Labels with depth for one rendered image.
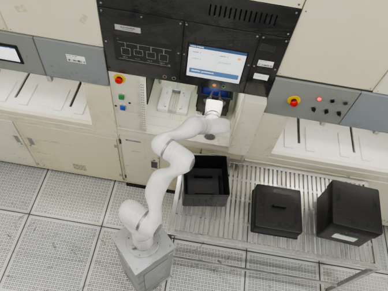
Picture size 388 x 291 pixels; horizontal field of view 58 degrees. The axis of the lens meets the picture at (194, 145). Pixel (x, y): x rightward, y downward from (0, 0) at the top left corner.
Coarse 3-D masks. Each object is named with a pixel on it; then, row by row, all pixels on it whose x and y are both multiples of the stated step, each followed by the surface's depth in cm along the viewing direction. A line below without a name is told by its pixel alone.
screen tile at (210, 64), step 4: (192, 52) 171; (196, 52) 171; (200, 52) 170; (204, 52) 170; (208, 52) 170; (196, 56) 173; (200, 56) 172; (204, 56) 172; (208, 56) 172; (192, 60) 175; (196, 60) 175; (208, 60) 174; (212, 60) 173; (192, 64) 178; (196, 64) 177; (200, 64) 177; (204, 64) 176; (208, 64) 176; (212, 64) 176; (208, 68) 178; (212, 68) 178
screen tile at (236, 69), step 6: (222, 54) 170; (222, 60) 173; (228, 60) 172; (234, 60) 172; (216, 66) 177; (222, 66) 176; (228, 66) 176; (234, 66) 175; (240, 66) 174; (234, 72) 178
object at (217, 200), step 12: (204, 156) 223; (216, 156) 223; (192, 168) 235; (204, 168) 235; (216, 168) 236; (192, 180) 230; (204, 180) 231; (216, 180) 231; (228, 180) 214; (192, 192) 225; (204, 192) 226; (216, 192) 227; (228, 192) 212; (192, 204) 218; (204, 204) 219; (216, 204) 220
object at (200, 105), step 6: (198, 90) 226; (198, 96) 227; (204, 96) 226; (216, 96) 225; (228, 96) 233; (198, 102) 232; (228, 102) 228; (198, 108) 237; (204, 108) 236; (222, 108) 233; (228, 108) 237; (222, 114) 239
